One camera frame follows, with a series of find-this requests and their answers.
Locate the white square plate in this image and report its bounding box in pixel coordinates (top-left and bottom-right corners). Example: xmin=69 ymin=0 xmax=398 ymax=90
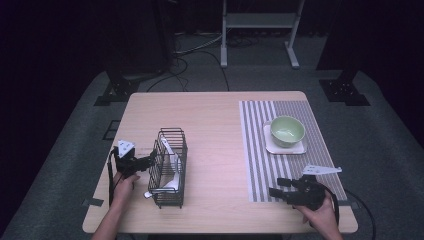
xmin=262 ymin=121 xmax=308 ymax=156

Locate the person's left hand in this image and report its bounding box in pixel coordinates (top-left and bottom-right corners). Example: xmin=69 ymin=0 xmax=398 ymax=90
xmin=112 ymin=172 xmax=141 ymax=208

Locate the green bowl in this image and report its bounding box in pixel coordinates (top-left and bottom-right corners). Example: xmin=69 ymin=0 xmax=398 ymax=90
xmin=269 ymin=115 xmax=306 ymax=149

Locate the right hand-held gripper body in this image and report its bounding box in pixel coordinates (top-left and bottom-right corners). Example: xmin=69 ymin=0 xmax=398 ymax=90
xmin=285 ymin=164 xmax=343 ymax=212

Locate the black wire basket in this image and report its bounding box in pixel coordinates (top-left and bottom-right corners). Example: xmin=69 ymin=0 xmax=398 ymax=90
xmin=147 ymin=127 xmax=189 ymax=210

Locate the person's right hand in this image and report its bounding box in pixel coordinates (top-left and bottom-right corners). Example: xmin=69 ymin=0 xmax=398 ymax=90
xmin=293 ymin=192 xmax=338 ymax=236

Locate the white plate in basket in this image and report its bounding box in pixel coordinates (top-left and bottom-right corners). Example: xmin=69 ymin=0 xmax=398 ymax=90
xmin=159 ymin=136 xmax=183 ymax=192

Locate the white metal stand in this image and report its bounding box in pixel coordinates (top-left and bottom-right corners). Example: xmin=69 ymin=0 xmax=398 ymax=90
xmin=219 ymin=0 xmax=306 ymax=70

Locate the black floor cable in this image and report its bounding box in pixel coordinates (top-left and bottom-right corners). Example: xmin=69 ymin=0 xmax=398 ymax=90
xmin=145 ymin=49 xmax=231 ymax=93

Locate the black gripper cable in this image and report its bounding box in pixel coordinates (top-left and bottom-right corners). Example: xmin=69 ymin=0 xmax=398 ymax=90
xmin=106 ymin=148 xmax=120 ymax=208
xmin=324 ymin=184 xmax=378 ymax=240

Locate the grey floor cable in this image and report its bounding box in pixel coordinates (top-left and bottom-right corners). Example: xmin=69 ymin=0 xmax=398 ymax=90
xmin=173 ymin=32 xmax=224 ymax=57

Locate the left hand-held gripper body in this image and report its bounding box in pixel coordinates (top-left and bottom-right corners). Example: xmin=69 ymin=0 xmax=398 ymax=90
xmin=109 ymin=139 xmax=155 ymax=179

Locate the black stand base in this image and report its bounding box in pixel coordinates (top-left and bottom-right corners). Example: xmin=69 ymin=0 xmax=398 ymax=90
xmin=93 ymin=64 xmax=142 ymax=107
xmin=318 ymin=66 xmax=372 ymax=107

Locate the white ceramic spoon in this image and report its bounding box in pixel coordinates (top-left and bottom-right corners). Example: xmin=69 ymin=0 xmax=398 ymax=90
xmin=143 ymin=187 xmax=178 ymax=200

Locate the grey striped placemat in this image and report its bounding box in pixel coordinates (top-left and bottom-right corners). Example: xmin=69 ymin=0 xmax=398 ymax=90
xmin=238 ymin=99 xmax=348 ymax=204

